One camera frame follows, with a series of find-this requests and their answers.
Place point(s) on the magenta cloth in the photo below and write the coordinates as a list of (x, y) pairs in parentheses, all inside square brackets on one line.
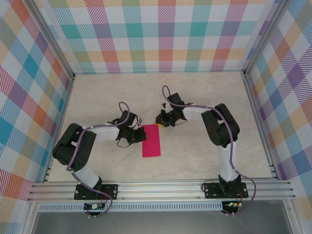
[(152, 143)]

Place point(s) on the aluminium side rail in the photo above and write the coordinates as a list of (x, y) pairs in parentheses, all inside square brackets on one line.
[(259, 122), (63, 114)]

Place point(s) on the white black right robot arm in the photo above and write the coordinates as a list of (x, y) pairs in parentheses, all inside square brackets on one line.
[(195, 113)]

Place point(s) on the aluminium frame post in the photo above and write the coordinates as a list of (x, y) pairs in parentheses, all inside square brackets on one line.
[(264, 36), (54, 39)]

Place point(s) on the short aluminium frame strut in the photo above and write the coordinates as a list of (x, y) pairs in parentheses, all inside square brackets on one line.
[(290, 217), (29, 219)]

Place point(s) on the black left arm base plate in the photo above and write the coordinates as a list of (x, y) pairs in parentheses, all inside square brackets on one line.
[(111, 191)]

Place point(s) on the wide aluminium base rail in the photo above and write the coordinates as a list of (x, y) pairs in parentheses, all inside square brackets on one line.
[(158, 190)]

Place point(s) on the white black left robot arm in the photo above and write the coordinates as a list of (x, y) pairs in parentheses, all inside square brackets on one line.
[(107, 134)]

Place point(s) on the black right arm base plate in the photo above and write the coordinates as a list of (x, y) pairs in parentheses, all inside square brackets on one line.
[(212, 191)]

